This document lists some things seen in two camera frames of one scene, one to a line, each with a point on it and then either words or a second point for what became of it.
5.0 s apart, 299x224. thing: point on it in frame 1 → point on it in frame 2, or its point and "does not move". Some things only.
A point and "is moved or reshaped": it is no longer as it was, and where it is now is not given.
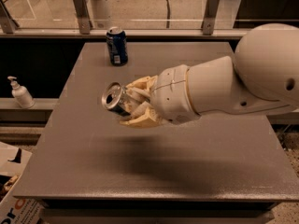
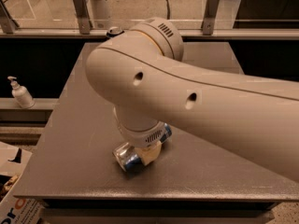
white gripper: x=170 y=92 → x=146 y=138
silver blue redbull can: x=115 y=97 is moved or reshaped
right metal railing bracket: x=213 y=1 does not move
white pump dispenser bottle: x=21 y=95 does not move
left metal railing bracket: x=9 y=24 does not move
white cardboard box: x=14 y=209 does not move
